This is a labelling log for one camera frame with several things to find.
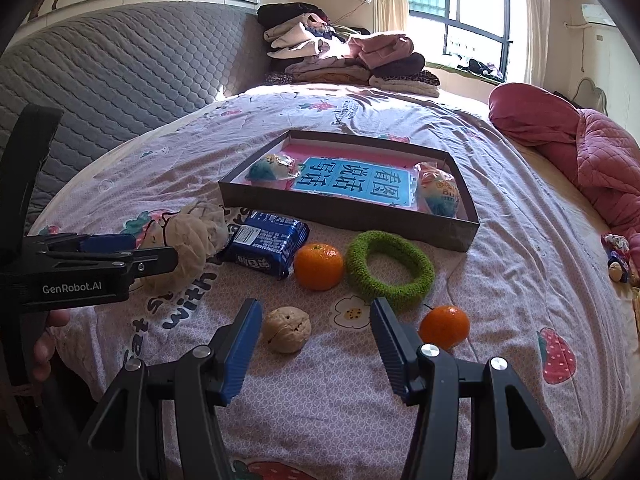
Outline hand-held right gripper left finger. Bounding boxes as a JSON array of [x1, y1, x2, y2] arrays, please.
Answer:
[[60, 298, 264, 480]]

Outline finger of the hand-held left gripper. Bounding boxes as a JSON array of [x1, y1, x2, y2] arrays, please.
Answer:
[[22, 232, 138, 261], [45, 245, 180, 288]]

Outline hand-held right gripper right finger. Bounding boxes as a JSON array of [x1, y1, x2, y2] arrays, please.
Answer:
[[369, 297, 576, 480]]

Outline beige mesh pouf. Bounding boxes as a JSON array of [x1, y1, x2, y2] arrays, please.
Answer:
[[165, 200, 232, 288]]

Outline walnut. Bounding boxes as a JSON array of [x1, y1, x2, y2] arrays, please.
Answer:
[[263, 306, 312, 354]]

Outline orange mandarin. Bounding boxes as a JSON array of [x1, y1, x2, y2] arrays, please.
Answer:
[[293, 243, 346, 292], [418, 305, 471, 352]]

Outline green fuzzy ring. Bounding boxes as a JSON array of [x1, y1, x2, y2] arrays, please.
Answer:
[[346, 230, 436, 313]]

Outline blue cookie packet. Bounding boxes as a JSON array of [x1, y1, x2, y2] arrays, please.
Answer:
[[222, 210, 310, 281]]

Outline shallow cardboard box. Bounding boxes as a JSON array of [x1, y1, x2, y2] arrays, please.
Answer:
[[217, 130, 481, 253]]

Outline person's left hand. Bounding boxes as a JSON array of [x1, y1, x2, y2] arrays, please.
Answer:
[[31, 309, 72, 383]]

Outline wrapped snack bag left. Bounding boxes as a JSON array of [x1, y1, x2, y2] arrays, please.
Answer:
[[245, 152, 301, 183]]

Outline wrapped snack bag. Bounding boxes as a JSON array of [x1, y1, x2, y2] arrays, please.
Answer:
[[245, 152, 301, 183], [414, 161, 461, 218]]

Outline wrapped snack bag right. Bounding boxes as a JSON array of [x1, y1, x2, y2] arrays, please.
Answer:
[[414, 161, 461, 218]]

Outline grey quilted headboard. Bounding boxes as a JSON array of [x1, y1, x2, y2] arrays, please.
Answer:
[[0, 2, 273, 241]]

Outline pink and blue book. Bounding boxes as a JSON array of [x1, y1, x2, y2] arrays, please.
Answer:
[[240, 142, 453, 211]]

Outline small colourful toy figure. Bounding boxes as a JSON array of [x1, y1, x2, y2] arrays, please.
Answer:
[[606, 254, 631, 284]]

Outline red white plush toy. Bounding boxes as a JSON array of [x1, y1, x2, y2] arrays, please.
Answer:
[[601, 232, 632, 257]]

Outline pile of folded clothes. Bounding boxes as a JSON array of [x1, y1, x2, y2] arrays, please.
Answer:
[[257, 2, 442, 98]]

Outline pink quilted blanket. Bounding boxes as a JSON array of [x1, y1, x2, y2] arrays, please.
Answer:
[[487, 82, 640, 256]]

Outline green windowsill mat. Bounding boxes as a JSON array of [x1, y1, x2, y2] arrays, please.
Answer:
[[425, 61, 503, 86]]

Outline dark clothes on windowsill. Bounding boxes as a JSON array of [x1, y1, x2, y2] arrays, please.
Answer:
[[462, 59, 506, 81]]

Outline dark framed window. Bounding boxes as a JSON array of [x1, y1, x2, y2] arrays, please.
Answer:
[[402, 0, 516, 81]]

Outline hanging beige curtain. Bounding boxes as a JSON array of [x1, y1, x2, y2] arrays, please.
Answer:
[[505, 0, 551, 86]]

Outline white air conditioner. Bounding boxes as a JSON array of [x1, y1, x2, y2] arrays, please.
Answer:
[[580, 2, 618, 28]]

